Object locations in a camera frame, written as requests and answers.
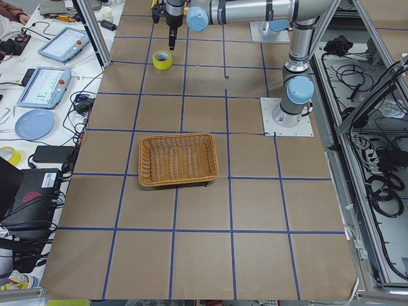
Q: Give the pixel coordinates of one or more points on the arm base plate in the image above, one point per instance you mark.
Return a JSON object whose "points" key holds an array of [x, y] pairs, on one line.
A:
{"points": [[278, 123], [274, 38]]}

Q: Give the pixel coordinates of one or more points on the teach pendant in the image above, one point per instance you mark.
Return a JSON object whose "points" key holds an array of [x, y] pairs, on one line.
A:
{"points": [[65, 45], [45, 88]]}

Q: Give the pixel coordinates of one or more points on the near teach pendant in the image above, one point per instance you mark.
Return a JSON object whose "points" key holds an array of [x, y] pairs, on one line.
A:
{"points": [[45, 88]]}

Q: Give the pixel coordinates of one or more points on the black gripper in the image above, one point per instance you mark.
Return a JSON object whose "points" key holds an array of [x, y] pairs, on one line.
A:
{"points": [[174, 21]]}

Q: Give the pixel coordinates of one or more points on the far teach pendant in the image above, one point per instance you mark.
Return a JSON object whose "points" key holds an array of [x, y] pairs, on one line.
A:
{"points": [[65, 45]]}

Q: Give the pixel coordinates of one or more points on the black power adapter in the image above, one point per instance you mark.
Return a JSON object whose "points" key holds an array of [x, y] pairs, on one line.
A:
{"points": [[50, 154]]}

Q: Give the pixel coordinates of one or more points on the brown wicker basket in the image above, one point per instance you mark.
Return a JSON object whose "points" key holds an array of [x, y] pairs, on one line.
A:
{"points": [[169, 160]]}

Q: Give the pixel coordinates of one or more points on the blue plate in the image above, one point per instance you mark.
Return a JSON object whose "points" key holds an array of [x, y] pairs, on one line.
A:
{"points": [[34, 124]]}

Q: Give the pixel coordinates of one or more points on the black computer box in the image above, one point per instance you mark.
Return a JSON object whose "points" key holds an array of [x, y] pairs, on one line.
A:
{"points": [[28, 197]]}

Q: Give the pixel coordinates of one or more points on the white paper cup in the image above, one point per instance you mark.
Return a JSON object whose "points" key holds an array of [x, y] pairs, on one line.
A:
{"points": [[106, 12]]}

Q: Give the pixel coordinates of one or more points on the spare yellow tape roll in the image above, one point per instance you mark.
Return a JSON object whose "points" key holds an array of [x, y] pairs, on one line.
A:
{"points": [[11, 155]]}

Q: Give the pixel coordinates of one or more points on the aluminium frame post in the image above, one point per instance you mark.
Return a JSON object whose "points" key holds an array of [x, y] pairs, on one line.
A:
{"points": [[92, 28]]}

